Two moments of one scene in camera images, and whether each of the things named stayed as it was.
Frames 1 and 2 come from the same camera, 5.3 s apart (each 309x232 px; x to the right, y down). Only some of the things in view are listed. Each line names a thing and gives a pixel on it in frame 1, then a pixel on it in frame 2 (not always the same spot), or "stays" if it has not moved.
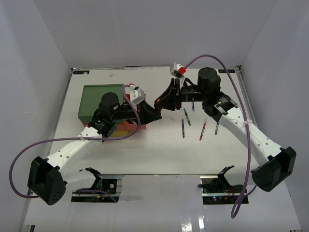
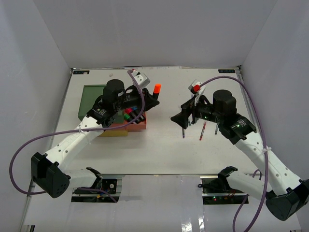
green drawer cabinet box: [91, 97] stays
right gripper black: [169, 98] → [181, 118]
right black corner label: [229, 71] stays
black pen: [216, 132] stays
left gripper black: [149, 114] → [149, 101]
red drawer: [130, 125] stays
